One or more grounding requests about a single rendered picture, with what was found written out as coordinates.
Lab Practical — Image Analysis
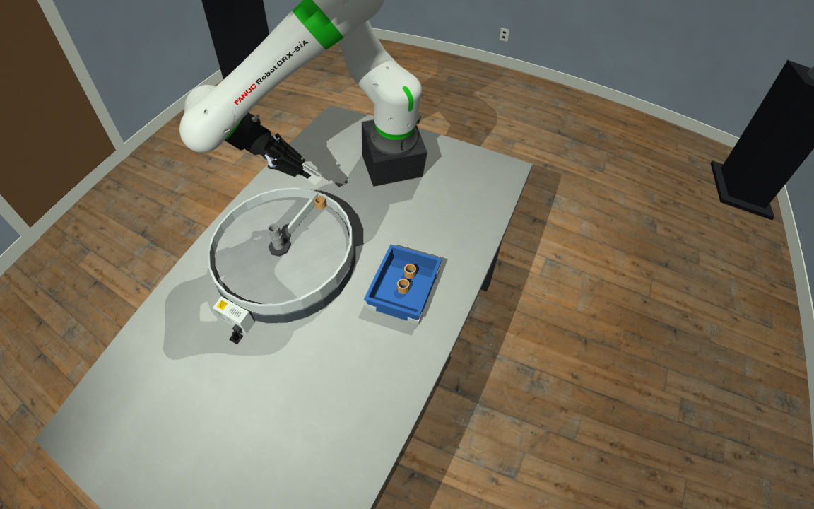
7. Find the blue plastic crate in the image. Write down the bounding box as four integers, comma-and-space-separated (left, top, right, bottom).
364, 245, 442, 325

